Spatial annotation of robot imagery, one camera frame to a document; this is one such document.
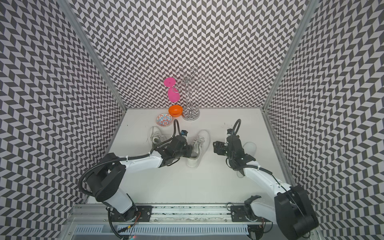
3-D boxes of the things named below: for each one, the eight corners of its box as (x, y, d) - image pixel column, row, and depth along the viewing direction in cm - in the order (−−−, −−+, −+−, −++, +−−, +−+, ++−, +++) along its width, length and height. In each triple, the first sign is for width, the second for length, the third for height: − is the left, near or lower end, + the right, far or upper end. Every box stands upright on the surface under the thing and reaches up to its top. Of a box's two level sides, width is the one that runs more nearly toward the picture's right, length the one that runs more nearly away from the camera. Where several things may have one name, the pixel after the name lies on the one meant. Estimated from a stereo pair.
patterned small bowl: (156, 126, 109) (154, 123, 106) (158, 116, 115) (157, 113, 112) (171, 126, 109) (170, 123, 106) (172, 116, 115) (172, 113, 112)
